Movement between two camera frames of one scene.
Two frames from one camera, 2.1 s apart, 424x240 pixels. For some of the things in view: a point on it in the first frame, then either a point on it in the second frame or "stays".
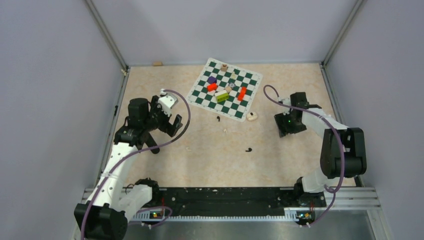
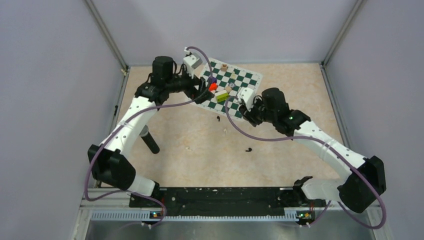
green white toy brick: x=222 y=97 stays
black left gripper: x=155 y=107 to x=194 y=81
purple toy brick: x=212 y=80 stays
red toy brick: x=212 y=87 stays
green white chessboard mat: x=225 y=88 stays
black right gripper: x=281 y=119 to x=248 y=115
